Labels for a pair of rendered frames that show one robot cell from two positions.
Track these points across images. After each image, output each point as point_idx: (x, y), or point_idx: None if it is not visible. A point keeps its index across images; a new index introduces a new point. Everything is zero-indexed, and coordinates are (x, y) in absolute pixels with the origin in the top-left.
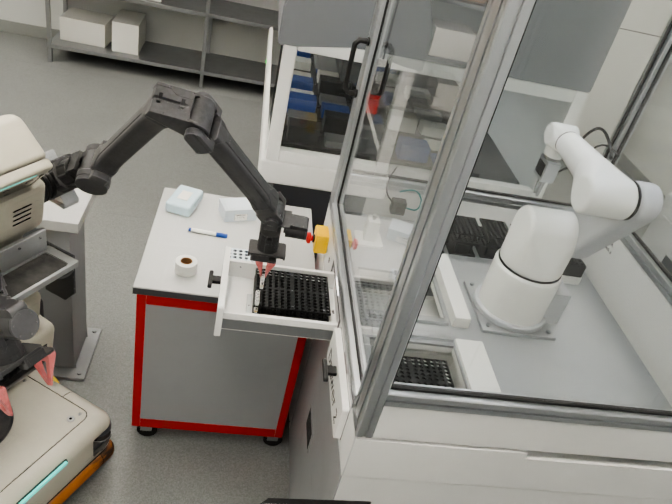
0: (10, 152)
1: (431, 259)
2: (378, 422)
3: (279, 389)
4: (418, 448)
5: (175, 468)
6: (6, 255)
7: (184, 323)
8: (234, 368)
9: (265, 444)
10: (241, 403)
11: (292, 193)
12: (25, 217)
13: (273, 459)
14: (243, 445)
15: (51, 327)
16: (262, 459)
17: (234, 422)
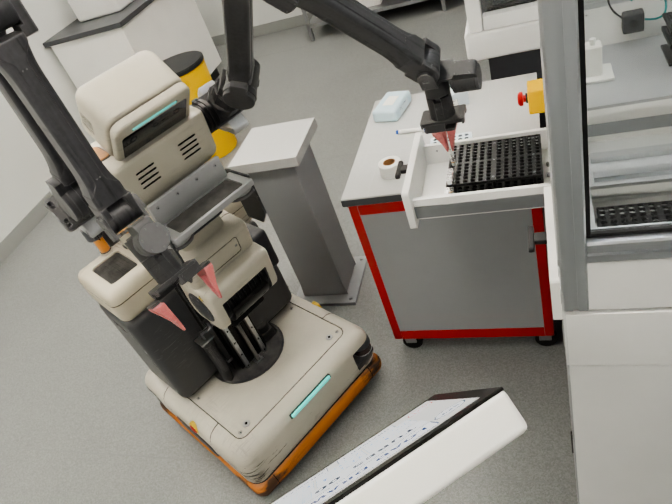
0: (142, 84)
1: (564, 8)
2: (588, 287)
3: (531, 281)
4: (668, 317)
5: (444, 376)
6: (185, 187)
7: (403, 227)
8: (472, 266)
9: (540, 345)
10: (494, 303)
11: (513, 63)
12: (194, 148)
13: (550, 360)
14: (515, 348)
15: (263, 251)
16: (537, 361)
17: (494, 324)
